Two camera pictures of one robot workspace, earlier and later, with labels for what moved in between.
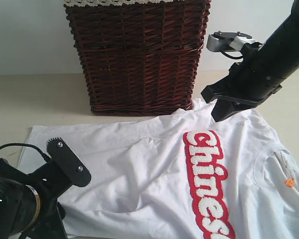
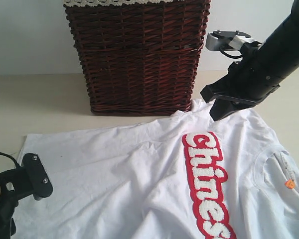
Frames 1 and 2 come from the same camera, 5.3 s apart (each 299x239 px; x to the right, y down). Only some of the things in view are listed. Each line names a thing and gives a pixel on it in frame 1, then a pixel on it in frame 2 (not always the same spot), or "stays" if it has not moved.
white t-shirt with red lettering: x=183 y=176 stays
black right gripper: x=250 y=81 stays
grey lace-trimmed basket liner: x=77 y=2 stays
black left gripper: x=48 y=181 to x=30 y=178
